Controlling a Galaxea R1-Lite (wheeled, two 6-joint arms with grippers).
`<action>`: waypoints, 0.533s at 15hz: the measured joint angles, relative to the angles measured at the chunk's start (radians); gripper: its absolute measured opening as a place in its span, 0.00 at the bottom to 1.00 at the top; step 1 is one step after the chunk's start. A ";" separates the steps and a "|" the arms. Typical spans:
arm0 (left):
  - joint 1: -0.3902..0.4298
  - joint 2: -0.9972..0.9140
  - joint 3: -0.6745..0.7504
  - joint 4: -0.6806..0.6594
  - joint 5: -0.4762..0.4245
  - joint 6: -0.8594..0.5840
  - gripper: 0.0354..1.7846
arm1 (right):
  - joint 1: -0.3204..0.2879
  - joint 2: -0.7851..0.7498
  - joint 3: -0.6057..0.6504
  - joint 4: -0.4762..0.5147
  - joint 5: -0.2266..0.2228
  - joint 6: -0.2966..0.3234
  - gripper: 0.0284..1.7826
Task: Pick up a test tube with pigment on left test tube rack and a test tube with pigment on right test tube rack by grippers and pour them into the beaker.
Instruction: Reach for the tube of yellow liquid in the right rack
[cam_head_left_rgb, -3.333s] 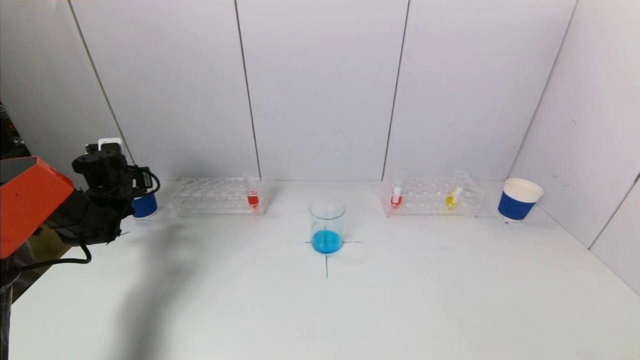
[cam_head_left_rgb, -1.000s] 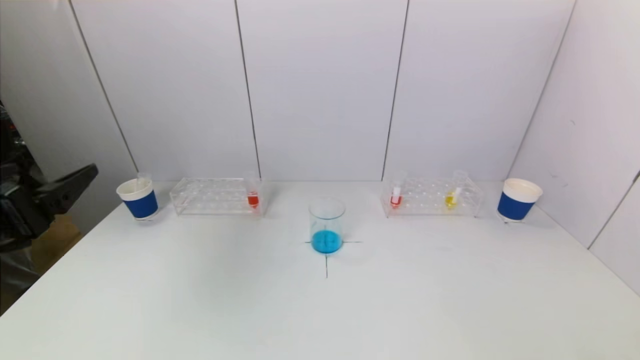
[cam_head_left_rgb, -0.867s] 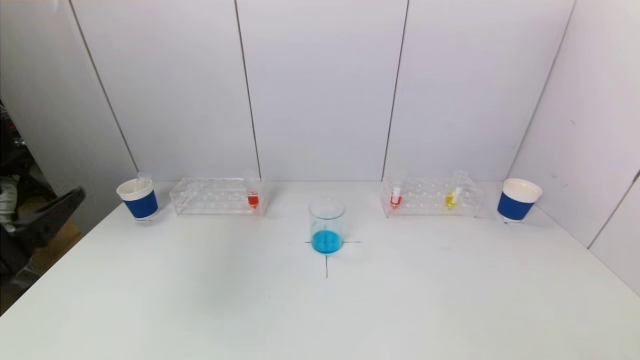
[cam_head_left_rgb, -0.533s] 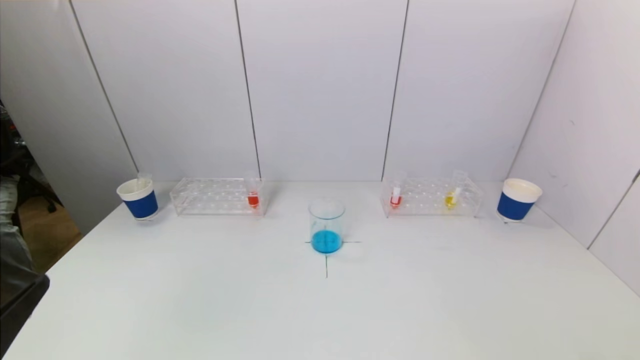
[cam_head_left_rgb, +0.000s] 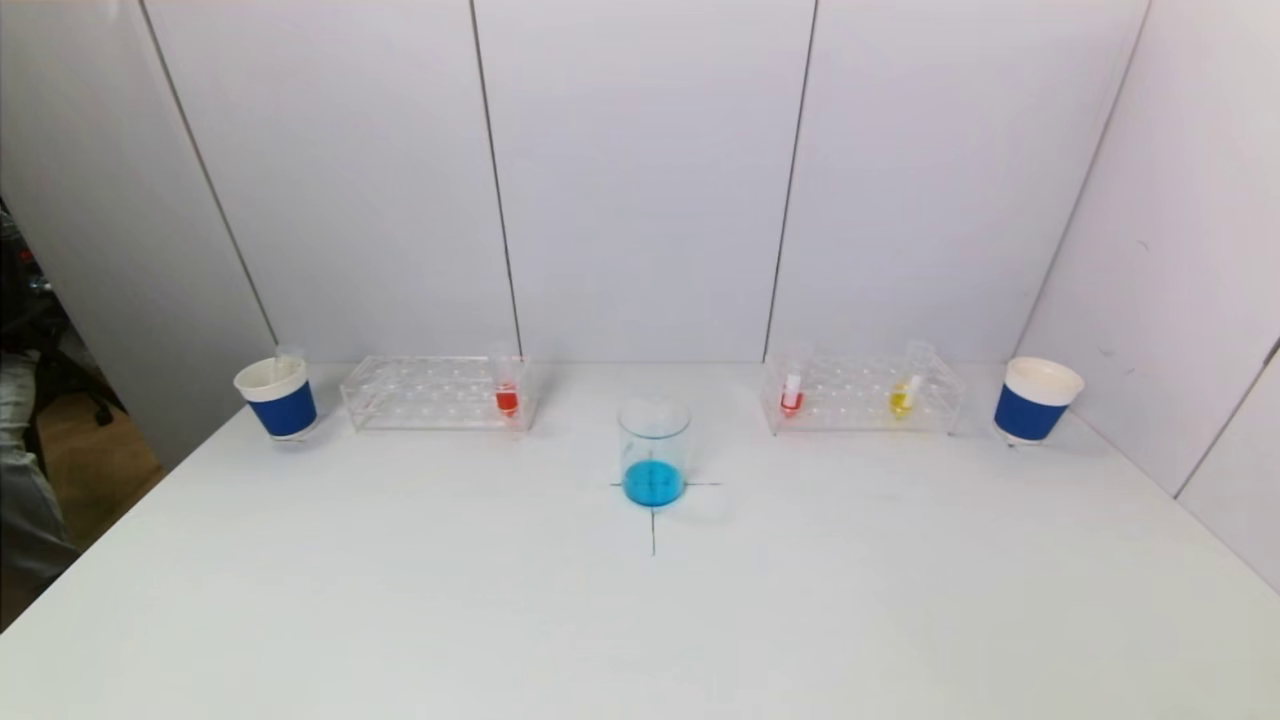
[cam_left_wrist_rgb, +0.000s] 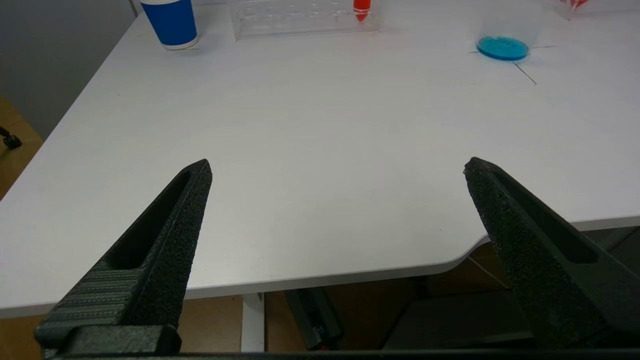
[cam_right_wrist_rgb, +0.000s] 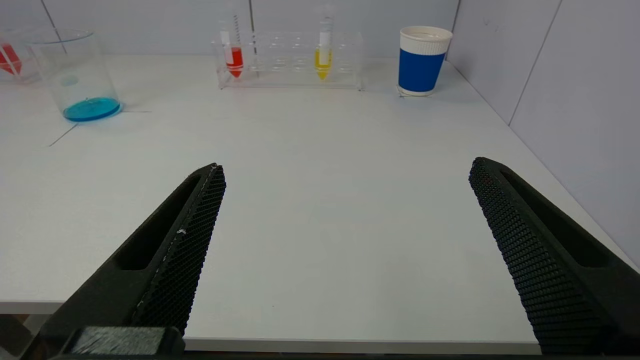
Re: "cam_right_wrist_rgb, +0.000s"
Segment blue white paper cup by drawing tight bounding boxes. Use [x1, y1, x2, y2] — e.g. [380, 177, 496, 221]
[397, 25, 455, 97]

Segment white labelled red pigment tube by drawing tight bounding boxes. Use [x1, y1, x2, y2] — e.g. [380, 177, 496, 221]
[217, 12, 245, 80]

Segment clear glass beaker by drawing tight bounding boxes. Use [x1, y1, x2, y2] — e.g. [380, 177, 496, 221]
[25, 28, 124, 124]

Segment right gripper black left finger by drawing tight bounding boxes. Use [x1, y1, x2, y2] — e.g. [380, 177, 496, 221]
[20, 162, 227, 360]

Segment red pigment test tube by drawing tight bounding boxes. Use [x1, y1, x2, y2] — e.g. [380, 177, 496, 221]
[0, 42, 23, 77]

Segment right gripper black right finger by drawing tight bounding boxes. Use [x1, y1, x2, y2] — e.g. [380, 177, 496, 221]
[468, 156, 640, 357]

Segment yellow pigment test tube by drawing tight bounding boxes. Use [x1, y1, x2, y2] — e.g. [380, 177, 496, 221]
[313, 15, 334, 82]

